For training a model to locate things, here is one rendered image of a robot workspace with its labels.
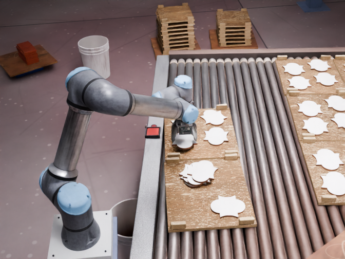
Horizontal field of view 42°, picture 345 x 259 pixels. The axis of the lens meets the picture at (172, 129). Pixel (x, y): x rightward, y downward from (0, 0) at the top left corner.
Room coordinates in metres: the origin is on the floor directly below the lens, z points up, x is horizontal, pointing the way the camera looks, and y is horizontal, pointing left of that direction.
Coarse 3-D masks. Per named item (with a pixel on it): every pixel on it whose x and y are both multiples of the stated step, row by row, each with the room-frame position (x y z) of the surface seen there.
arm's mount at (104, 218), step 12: (60, 216) 1.30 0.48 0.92; (96, 216) 1.30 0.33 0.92; (108, 216) 1.30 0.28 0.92; (60, 228) 1.24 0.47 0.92; (108, 228) 1.23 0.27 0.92; (60, 240) 1.18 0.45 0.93; (108, 240) 1.17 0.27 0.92; (48, 252) 1.12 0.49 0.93; (60, 252) 1.12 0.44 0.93; (72, 252) 1.12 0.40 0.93; (84, 252) 1.12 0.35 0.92; (96, 252) 1.11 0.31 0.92; (108, 252) 1.11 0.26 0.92
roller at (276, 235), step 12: (240, 60) 2.61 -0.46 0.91; (252, 96) 2.16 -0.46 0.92; (252, 108) 2.03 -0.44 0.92; (252, 120) 1.93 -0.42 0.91; (264, 156) 1.63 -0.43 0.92; (264, 168) 1.55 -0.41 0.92; (264, 180) 1.47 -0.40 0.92; (264, 192) 1.40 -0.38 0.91; (276, 216) 1.26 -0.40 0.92; (276, 228) 1.19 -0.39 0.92; (276, 240) 1.13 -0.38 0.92; (276, 252) 1.08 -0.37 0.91
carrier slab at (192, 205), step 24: (168, 168) 1.56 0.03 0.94; (240, 168) 1.54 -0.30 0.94; (168, 192) 1.40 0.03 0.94; (192, 192) 1.40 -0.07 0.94; (216, 192) 1.39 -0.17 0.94; (240, 192) 1.38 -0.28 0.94; (168, 216) 1.27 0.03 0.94; (192, 216) 1.26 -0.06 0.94; (216, 216) 1.25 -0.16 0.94; (240, 216) 1.25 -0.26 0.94
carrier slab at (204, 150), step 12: (228, 108) 2.02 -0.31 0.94; (168, 120) 1.93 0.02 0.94; (228, 120) 1.91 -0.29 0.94; (168, 132) 1.83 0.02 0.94; (168, 144) 1.73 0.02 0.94; (204, 144) 1.72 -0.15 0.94; (228, 144) 1.71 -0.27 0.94; (180, 156) 1.64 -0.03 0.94; (192, 156) 1.63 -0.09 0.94; (204, 156) 1.63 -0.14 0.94; (216, 156) 1.63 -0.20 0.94
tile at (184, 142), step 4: (176, 136) 1.75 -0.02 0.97; (180, 136) 1.74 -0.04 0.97; (184, 136) 1.74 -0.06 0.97; (188, 136) 1.74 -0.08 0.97; (192, 136) 1.74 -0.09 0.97; (176, 140) 1.71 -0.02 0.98; (180, 140) 1.71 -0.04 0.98; (184, 140) 1.71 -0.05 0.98; (188, 140) 1.71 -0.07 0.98; (192, 140) 1.70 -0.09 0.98; (172, 144) 1.68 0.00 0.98; (176, 144) 1.68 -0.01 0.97; (180, 144) 1.67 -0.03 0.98; (184, 144) 1.67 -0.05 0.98; (188, 144) 1.67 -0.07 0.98; (192, 144) 1.67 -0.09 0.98; (196, 144) 1.68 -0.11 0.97; (180, 148) 1.65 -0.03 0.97; (184, 148) 1.65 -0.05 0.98; (188, 148) 1.65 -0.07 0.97
